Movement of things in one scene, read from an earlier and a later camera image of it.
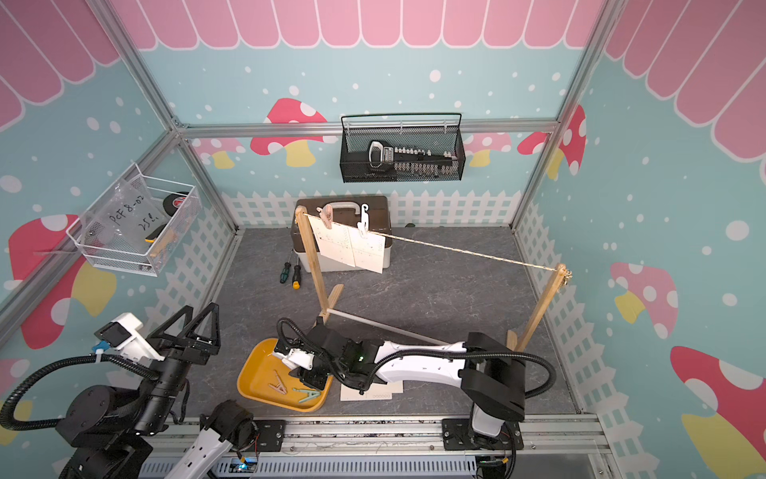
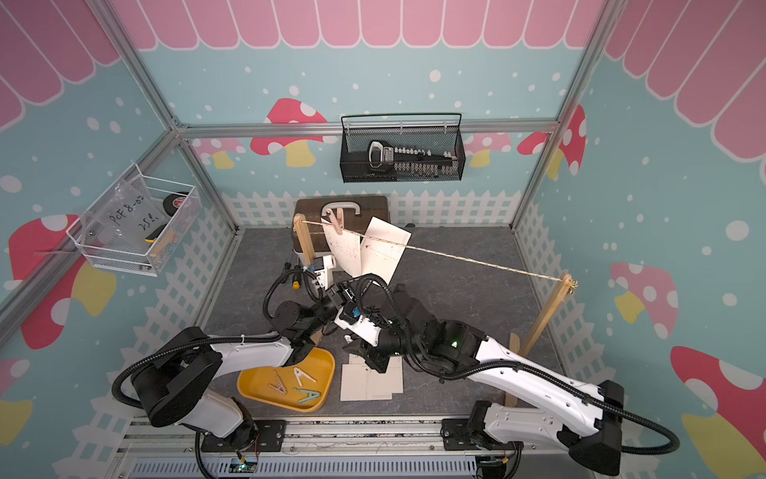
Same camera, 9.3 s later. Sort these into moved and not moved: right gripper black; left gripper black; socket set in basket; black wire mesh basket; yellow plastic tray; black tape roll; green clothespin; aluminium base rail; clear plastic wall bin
Moved: left gripper black; right gripper black
Not moved: aluminium base rail; clear plastic wall bin; green clothespin; yellow plastic tray; black tape roll; socket set in basket; black wire mesh basket
